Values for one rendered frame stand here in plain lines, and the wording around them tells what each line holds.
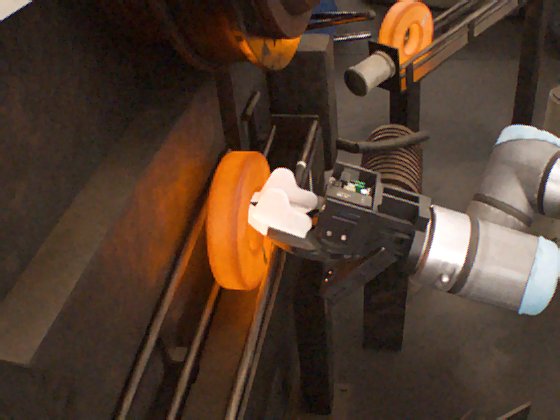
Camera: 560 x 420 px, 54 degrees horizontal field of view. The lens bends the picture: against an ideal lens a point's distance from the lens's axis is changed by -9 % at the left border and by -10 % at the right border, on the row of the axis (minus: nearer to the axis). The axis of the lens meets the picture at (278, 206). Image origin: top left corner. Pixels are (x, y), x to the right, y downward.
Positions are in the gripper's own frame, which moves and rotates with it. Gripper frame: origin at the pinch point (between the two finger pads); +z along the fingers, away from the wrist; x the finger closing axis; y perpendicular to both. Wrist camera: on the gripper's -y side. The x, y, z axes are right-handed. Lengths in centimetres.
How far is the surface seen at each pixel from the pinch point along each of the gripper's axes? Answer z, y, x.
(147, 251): 6.6, 2.1, 12.5
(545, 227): -71, -43, -75
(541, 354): -74, -58, -43
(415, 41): -20, -1, -67
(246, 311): -3.6, -10.9, 5.3
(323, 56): -3.2, 3.7, -35.9
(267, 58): 0.9, 17.2, -3.2
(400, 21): -15, 4, -61
